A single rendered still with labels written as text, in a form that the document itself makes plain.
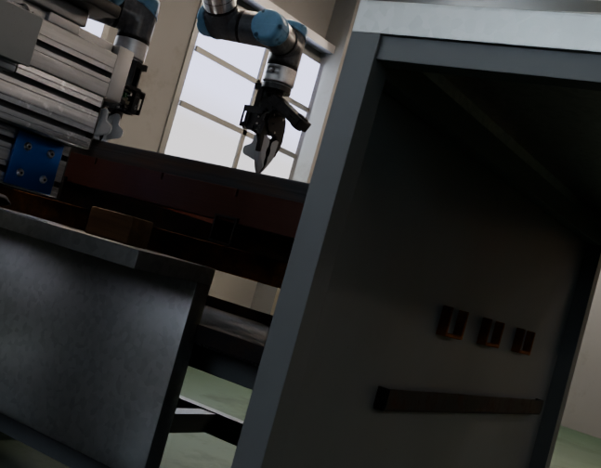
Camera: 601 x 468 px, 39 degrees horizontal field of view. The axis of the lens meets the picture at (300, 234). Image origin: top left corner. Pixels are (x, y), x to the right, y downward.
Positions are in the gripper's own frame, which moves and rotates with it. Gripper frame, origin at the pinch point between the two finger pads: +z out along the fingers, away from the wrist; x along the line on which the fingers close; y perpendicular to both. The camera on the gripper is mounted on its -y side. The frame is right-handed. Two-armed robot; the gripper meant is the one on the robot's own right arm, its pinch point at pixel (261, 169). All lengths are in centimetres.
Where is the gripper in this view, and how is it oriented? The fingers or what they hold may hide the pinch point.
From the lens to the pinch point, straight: 201.4
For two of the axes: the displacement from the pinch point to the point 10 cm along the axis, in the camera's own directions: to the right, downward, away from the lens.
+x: -5.0, -1.8, -8.5
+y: -8.2, -2.0, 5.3
